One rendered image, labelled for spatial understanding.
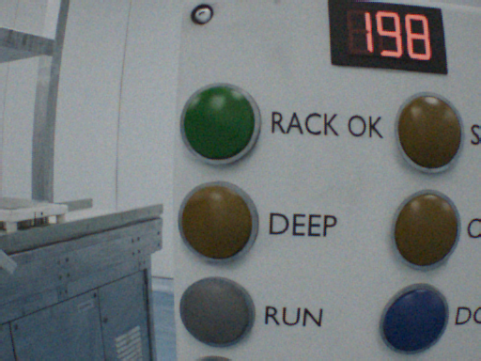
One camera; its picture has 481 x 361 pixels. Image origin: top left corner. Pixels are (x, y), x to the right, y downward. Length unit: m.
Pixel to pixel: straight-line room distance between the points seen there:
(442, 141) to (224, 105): 0.08
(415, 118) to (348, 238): 0.05
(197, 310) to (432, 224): 0.10
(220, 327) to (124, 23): 4.15
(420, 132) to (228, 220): 0.08
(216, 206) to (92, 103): 4.11
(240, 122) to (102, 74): 4.11
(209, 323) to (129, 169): 3.97
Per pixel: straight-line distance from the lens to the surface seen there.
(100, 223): 1.45
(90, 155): 4.30
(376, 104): 0.21
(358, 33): 0.21
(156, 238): 1.79
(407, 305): 0.21
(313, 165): 0.21
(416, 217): 0.20
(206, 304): 0.22
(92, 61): 4.37
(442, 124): 0.20
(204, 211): 0.21
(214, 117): 0.21
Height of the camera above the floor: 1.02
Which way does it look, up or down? 3 degrees down
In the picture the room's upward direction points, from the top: 1 degrees clockwise
